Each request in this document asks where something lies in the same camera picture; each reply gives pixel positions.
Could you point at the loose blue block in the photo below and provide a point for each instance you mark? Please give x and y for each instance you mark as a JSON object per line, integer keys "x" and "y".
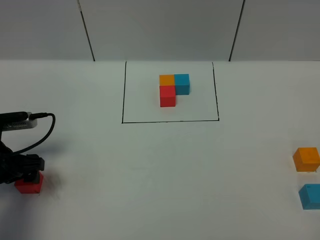
{"x": 310, "y": 196}

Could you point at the template blue block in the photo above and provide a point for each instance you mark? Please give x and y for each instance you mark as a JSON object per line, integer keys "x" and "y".
{"x": 182, "y": 84}

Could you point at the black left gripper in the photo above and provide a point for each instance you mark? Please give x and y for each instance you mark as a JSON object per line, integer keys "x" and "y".
{"x": 19, "y": 167}

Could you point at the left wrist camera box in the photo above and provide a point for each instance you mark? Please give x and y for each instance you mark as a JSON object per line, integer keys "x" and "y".
{"x": 16, "y": 121}

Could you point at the template orange block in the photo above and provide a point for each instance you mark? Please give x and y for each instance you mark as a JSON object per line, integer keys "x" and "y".
{"x": 167, "y": 80}

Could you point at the template red block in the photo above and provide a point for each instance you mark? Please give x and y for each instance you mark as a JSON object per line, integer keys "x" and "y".
{"x": 167, "y": 95}

